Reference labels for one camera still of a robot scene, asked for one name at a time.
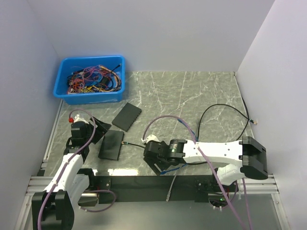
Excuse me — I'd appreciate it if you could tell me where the black network switch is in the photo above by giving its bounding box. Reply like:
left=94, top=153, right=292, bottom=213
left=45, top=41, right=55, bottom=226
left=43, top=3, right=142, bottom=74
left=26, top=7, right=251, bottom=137
left=98, top=130, right=124, bottom=161
left=112, top=103, right=142, bottom=132

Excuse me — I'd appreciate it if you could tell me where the black ethernet cable short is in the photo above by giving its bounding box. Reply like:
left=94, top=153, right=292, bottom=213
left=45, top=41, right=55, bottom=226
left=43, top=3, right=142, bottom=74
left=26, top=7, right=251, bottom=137
left=121, top=141, right=206, bottom=165

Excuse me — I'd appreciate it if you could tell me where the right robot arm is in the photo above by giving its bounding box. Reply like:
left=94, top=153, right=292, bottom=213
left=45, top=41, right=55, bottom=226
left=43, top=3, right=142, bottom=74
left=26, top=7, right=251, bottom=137
left=143, top=135, right=268, bottom=191

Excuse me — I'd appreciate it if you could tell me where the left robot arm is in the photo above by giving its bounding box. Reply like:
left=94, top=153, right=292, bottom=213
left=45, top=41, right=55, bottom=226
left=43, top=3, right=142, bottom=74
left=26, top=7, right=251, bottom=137
left=32, top=115, right=111, bottom=230

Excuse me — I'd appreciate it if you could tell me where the blue plastic bin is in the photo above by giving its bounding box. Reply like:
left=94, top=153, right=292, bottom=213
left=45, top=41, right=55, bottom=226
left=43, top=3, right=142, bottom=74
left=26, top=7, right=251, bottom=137
left=53, top=55, right=125, bottom=105

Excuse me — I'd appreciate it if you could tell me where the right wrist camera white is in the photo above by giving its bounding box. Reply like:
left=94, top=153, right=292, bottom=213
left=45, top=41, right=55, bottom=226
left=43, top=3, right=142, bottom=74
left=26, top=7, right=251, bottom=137
left=141, top=134, right=159, bottom=144

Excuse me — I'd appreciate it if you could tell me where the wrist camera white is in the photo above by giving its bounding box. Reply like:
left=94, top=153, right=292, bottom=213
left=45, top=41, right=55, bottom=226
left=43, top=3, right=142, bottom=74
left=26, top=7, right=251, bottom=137
left=141, top=134, right=159, bottom=144
left=69, top=114, right=88, bottom=124

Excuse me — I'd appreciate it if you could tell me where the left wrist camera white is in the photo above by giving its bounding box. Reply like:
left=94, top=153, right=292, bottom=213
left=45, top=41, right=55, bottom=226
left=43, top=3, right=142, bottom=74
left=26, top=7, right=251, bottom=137
left=69, top=114, right=88, bottom=124

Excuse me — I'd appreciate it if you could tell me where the grey ethernet cable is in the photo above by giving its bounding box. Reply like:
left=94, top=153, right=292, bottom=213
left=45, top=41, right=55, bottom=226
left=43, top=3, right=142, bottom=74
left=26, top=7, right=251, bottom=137
left=165, top=174, right=178, bottom=202

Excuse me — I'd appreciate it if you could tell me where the blue ethernet cable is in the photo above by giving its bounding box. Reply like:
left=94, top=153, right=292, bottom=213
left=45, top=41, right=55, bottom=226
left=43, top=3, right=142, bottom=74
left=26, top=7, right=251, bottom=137
left=160, top=117, right=200, bottom=175

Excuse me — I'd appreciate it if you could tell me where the tangled coloured wires bundle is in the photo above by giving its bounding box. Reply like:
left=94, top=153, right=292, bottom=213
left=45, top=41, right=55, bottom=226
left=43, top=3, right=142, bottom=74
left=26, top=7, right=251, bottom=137
left=66, top=63, right=123, bottom=94

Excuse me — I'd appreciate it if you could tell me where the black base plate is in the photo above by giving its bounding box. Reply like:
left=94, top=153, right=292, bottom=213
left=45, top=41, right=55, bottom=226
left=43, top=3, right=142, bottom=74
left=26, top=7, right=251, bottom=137
left=94, top=175, right=239, bottom=208

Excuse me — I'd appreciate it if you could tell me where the aluminium rail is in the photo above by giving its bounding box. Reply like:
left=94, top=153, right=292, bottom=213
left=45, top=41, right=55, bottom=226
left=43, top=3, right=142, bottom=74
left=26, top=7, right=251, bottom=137
left=25, top=175, right=280, bottom=196

